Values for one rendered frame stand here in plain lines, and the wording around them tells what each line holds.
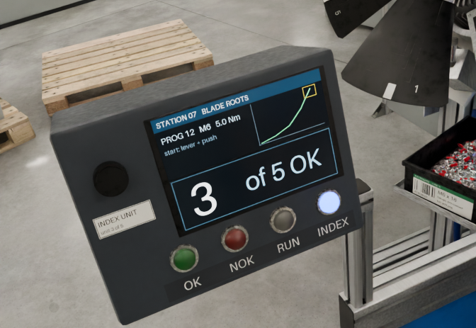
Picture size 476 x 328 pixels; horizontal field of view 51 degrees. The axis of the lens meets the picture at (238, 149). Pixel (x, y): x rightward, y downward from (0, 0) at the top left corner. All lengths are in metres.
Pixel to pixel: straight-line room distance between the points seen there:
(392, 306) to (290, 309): 1.10
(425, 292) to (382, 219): 1.39
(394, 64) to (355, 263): 0.53
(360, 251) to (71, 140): 0.40
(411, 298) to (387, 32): 0.56
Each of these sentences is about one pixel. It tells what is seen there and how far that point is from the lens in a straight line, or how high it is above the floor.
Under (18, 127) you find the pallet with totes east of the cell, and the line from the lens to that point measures 3.36.
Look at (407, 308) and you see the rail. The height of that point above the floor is 0.82.
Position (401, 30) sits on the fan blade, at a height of 1.04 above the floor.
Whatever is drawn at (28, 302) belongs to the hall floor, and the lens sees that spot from 2.22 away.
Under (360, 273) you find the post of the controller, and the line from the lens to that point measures 0.69.
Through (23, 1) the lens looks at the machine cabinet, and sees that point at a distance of 6.21.
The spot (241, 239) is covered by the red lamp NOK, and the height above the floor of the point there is 1.12.
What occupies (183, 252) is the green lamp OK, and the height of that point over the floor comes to 1.13.
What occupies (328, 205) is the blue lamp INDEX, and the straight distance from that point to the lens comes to 0.49.
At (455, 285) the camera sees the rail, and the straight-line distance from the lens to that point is 0.84.
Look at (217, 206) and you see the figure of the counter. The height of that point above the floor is 1.15.
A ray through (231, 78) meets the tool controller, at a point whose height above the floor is 1.25.
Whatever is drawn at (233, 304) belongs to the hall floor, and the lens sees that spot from 1.90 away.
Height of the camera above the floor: 1.43
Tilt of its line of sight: 32 degrees down
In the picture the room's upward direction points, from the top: 10 degrees counter-clockwise
